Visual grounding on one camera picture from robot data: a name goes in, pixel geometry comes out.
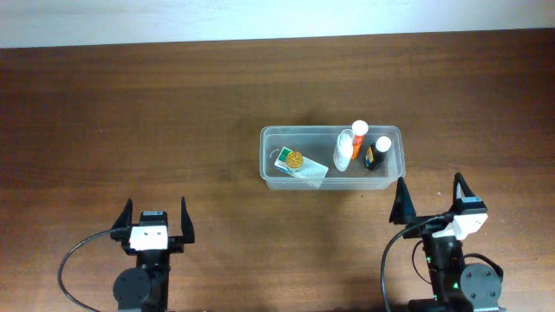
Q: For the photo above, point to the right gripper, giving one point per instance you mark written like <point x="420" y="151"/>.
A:
<point x="402" y="215"/>

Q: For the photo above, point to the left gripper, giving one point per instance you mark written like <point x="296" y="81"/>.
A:
<point x="176" y="243"/>

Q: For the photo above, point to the dark brown syrup bottle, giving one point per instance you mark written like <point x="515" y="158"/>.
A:
<point x="377" y="152"/>

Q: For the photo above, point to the white spray bottle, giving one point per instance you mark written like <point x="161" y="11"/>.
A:
<point x="344" y="149"/>

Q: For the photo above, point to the orange tube white cap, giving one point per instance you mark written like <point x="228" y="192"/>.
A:
<point x="359" y="128"/>

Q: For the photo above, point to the white Panadol box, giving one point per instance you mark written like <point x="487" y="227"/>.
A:
<point x="311" y="172"/>

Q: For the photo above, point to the gold-lid balm jar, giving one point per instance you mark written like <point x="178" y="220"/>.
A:
<point x="294" y="160"/>

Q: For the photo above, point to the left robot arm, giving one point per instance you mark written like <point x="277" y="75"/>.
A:
<point x="145" y="287"/>

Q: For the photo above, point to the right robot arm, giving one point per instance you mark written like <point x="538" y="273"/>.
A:
<point x="460" y="282"/>

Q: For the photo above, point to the clear plastic container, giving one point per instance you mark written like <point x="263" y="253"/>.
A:
<point x="318" y="143"/>

